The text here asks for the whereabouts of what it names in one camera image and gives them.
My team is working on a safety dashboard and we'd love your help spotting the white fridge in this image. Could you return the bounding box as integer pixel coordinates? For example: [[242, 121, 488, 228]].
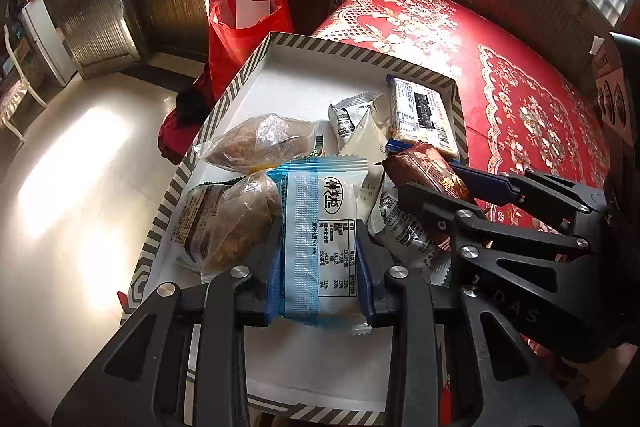
[[17, 0, 78, 88]]

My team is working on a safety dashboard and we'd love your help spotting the cream snack packet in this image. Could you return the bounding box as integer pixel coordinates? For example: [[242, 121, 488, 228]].
[[340, 102, 396, 158]]

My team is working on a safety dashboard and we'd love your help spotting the white cardboard tray striped edge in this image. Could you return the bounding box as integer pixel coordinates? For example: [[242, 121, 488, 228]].
[[119, 32, 471, 423]]

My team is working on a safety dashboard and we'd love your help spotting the grey white snack packet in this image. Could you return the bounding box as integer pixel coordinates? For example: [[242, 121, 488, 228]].
[[327, 91, 388, 152]]

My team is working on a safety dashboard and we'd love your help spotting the white black-printed snack packet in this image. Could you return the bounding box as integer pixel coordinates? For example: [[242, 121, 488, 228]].
[[367, 187, 453, 288]]

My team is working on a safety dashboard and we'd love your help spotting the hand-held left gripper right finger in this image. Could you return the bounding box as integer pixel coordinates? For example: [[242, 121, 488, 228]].
[[354, 231, 582, 427]]

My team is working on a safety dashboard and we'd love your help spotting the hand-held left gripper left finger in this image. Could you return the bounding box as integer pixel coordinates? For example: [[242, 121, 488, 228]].
[[51, 237, 287, 427]]

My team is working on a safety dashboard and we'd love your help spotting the red shopping bag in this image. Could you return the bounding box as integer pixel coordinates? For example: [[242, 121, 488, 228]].
[[207, 0, 296, 102]]

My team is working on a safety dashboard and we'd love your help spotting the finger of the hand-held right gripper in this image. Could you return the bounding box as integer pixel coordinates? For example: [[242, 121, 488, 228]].
[[399, 182, 627, 364], [449, 163, 612, 236]]

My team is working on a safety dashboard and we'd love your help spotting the white frame chair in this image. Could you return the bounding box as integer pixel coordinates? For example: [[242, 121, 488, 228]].
[[0, 24, 48, 142]]

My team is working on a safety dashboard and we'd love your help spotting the brown snack packet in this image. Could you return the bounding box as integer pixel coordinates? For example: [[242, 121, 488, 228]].
[[380, 141, 473, 208]]

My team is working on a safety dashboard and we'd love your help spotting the red floral tablecloth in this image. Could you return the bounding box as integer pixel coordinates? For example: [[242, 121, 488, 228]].
[[312, 0, 616, 427]]

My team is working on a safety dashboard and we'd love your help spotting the white matte snack packet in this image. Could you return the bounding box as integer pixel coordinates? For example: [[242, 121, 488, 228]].
[[355, 174, 388, 228]]

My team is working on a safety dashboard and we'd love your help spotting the clear packet round brown cake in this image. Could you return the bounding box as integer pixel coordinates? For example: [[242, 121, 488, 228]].
[[193, 113, 321, 172]]

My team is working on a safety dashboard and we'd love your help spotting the white flat snack packet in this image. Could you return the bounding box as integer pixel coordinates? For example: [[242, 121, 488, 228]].
[[385, 76, 461, 158]]

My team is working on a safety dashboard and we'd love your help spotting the blue white snack packet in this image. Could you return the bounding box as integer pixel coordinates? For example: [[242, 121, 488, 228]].
[[266, 156, 373, 337]]

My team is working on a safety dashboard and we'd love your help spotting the dark red black bag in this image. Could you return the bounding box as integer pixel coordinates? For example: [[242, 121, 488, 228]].
[[157, 77, 211, 165]]

